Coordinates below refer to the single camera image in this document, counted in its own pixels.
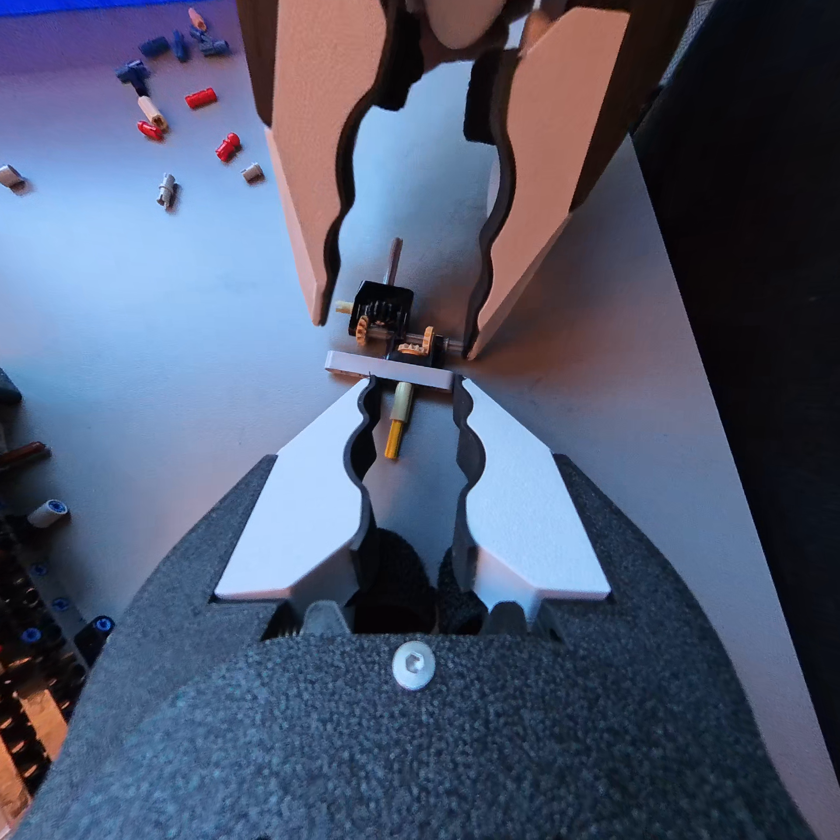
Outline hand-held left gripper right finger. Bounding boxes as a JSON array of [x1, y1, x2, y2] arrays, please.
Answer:
[[451, 375, 613, 623]]

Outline white black lego truck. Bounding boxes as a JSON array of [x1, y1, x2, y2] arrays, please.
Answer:
[[0, 367, 116, 815]]

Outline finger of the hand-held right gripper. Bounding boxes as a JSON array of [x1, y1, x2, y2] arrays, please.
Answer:
[[264, 0, 398, 328], [462, 12, 630, 361]]

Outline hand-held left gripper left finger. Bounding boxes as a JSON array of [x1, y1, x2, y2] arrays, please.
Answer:
[[213, 375, 383, 618]]

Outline grey black lego gear assembly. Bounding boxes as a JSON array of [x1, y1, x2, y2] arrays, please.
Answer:
[[325, 238, 471, 460]]

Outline scattered small lego pieces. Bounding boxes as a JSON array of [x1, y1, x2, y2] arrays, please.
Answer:
[[0, 7, 266, 212]]

